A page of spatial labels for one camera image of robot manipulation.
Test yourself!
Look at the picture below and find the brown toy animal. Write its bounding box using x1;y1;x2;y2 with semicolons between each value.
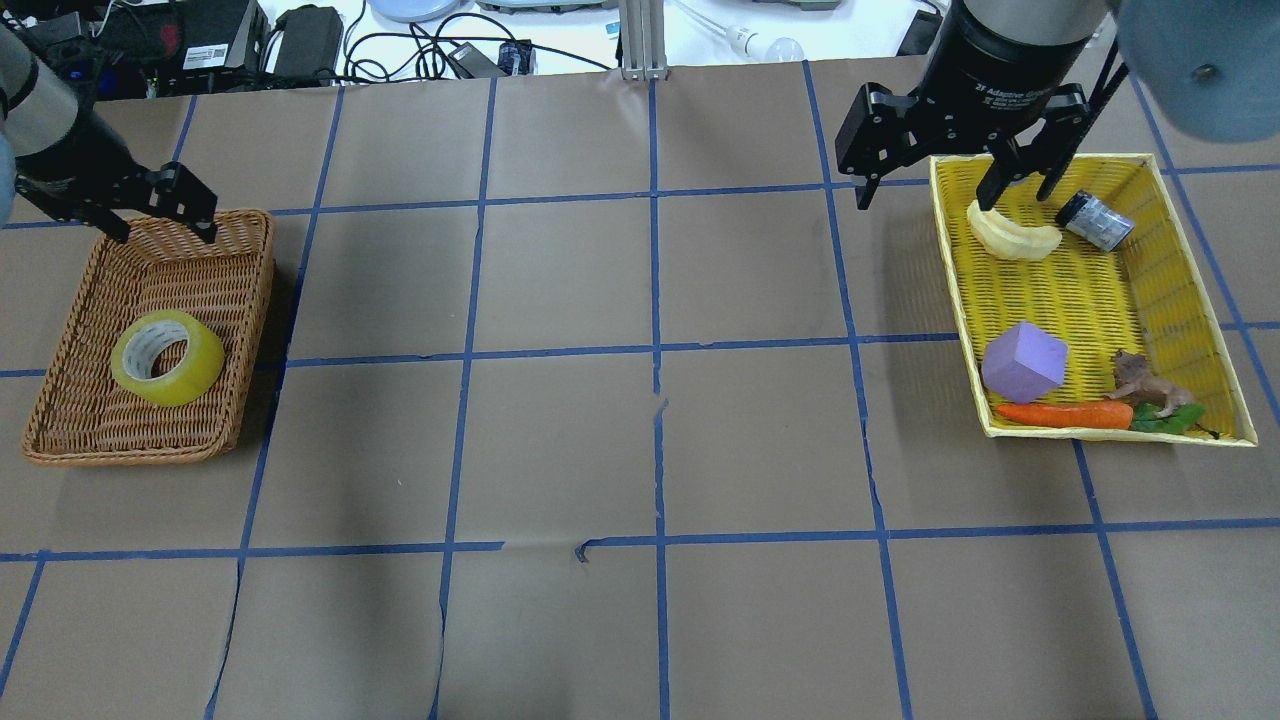
1103;348;1196;420

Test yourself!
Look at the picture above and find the yellow woven tray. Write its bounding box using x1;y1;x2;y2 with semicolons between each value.
928;152;1258;448

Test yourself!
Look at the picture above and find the purple foam cube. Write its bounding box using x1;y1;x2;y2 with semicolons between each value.
980;322;1069;404

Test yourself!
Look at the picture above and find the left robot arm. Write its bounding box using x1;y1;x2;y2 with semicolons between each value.
1;29;218;243

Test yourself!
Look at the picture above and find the clear yellow tape roll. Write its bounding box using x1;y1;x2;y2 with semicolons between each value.
110;310;225;407

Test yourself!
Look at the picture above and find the brown wicker basket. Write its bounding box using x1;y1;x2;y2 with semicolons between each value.
22;209;275;466

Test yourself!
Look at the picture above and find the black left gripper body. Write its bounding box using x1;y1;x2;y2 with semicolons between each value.
15;115;148;223

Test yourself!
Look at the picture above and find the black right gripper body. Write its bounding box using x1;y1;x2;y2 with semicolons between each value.
913;10;1096;151

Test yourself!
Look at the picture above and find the black power adapter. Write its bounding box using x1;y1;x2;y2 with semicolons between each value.
268;4;344;87

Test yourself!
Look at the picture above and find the small black silver can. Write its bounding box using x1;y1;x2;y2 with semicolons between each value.
1053;190;1137;252

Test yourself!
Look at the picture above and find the aluminium frame post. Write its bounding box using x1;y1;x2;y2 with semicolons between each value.
617;0;669;81

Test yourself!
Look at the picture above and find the black computer box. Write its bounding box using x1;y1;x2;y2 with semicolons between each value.
60;0;271;99

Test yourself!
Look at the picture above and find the orange toy carrot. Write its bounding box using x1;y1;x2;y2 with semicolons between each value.
995;400;1221;439

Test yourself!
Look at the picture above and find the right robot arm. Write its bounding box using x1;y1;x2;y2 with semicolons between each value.
835;1;1279;210

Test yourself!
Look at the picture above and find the pale banana slice toy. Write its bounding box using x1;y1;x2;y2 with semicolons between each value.
966;200;1062;261

